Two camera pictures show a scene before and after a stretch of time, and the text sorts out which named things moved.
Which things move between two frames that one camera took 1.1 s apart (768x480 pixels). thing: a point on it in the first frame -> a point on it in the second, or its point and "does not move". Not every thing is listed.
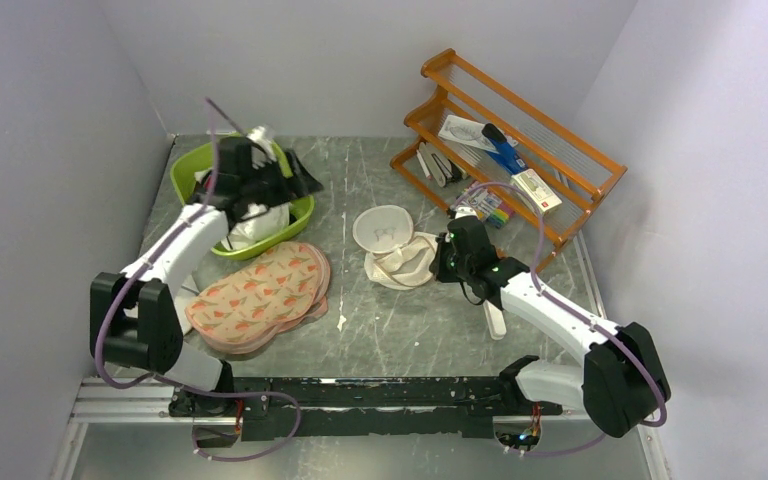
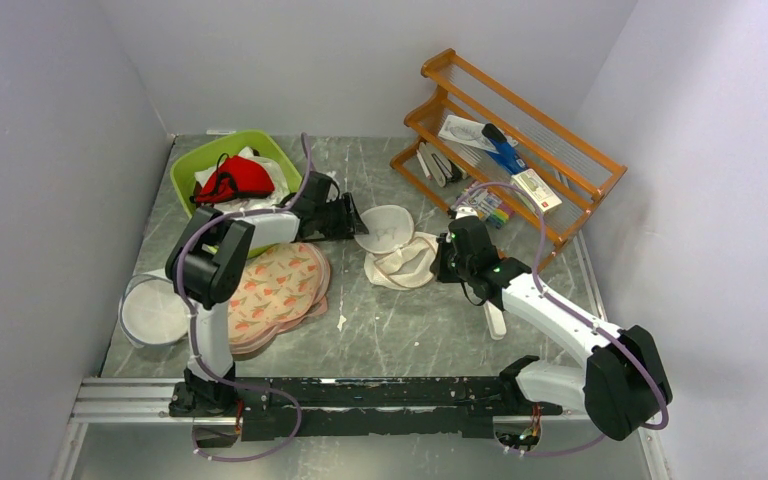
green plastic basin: (191, 159) does not move
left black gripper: (285, 188) -> (348, 228)
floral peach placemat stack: (252, 309) does not move
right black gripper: (437, 266) does not move
